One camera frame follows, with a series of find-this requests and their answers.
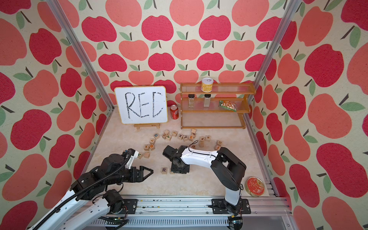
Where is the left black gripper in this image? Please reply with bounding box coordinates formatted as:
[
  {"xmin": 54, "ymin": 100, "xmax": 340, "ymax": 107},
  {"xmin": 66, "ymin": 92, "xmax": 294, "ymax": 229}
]
[{"xmin": 106, "ymin": 165, "xmax": 155, "ymax": 185}]

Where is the wooden block letter R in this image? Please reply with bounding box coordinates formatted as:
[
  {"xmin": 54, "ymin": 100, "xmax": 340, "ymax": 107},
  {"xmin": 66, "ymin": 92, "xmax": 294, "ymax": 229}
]
[{"xmin": 161, "ymin": 167, "xmax": 168, "ymax": 174}]

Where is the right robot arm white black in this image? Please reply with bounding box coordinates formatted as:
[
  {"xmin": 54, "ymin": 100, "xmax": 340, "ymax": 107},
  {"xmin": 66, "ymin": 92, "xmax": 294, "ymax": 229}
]
[{"xmin": 163, "ymin": 146, "xmax": 246, "ymax": 215}]

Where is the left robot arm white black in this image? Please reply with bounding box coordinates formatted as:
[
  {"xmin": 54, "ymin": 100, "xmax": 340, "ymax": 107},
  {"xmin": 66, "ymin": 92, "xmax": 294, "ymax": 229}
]
[{"xmin": 32, "ymin": 149, "xmax": 154, "ymax": 230}]

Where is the plain wooden block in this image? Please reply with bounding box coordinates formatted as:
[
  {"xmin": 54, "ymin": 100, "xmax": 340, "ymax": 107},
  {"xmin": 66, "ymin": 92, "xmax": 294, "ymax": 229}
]
[{"xmin": 143, "ymin": 152, "xmax": 150, "ymax": 159}]

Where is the red soda can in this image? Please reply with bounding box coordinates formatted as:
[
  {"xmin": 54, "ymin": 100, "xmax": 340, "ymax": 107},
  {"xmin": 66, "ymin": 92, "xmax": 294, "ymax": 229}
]
[{"xmin": 170, "ymin": 104, "xmax": 179, "ymax": 120}]

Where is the left glass spice jar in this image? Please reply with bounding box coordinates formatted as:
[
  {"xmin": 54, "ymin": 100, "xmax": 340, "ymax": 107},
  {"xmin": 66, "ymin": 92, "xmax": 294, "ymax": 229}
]
[{"xmin": 188, "ymin": 94, "xmax": 195, "ymax": 108}]

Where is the glass spice jar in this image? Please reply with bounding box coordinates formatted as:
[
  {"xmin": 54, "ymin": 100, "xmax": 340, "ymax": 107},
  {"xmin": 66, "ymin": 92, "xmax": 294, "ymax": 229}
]
[
  {"xmin": 188, "ymin": 94, "xmax": 195, "ymax": 108},
  {"xmin": 204, "ymin": 94, "xmax": 211, "ymax": 108}
]

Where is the wooden two-tier shelf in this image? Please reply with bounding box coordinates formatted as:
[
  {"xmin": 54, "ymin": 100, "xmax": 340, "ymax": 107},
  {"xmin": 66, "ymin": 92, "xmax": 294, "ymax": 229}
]
[{"xmin": 180, "ymin": 83, "xmax": 256, "ymax": 129}]

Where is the whiteboard with RED writing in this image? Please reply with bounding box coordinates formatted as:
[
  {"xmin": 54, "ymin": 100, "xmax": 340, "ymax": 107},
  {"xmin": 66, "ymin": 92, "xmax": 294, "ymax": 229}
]
[{"xmin": 114, "ymin": 86, "xmax": 168, "ymax": 125}]

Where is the right glass spice jar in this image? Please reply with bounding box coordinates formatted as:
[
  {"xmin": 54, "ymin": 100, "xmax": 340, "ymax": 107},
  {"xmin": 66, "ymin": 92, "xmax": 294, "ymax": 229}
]
[{"xmin": 204, "ymin": 94, "xmax": 211, "ymax": 108}]

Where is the red round tin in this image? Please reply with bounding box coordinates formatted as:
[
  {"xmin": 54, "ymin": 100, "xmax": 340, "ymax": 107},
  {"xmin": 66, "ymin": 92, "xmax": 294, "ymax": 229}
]
[{"xmin": 245, "ymin": 177, "xmax": 265, "ymax": 197}]

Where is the green snack packet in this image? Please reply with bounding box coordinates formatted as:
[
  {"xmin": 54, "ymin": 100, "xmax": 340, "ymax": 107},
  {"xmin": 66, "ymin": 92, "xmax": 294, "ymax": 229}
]
[{"xmin": 219, "ymin": 100, "xmax": 237, "ymax": 112}]

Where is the yellow tin can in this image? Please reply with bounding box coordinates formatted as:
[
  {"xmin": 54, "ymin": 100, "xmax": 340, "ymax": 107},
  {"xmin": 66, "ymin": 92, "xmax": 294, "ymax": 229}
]
[{"xmin": 201, "ymin": 78, "xmax": 214, "ymax": 93}]

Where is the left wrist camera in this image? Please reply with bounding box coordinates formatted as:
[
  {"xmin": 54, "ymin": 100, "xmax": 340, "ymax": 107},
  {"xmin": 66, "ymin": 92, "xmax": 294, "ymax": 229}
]
[{"xmin": 126, "ymin": 149, "xmax": 140, "ymax": 169}]

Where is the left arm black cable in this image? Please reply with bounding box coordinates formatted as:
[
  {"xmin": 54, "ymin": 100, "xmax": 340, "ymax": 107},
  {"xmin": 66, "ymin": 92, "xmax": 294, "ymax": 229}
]
[{"xmin": 31, "ymin": 149, "xmax": 133, "ymax": 230}]

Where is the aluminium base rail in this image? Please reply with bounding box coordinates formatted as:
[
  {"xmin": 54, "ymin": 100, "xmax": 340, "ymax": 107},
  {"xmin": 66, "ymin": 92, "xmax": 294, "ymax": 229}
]
[{"xmin": 47, "ymin": 196, "xmax": 297, "ymax": 230}]

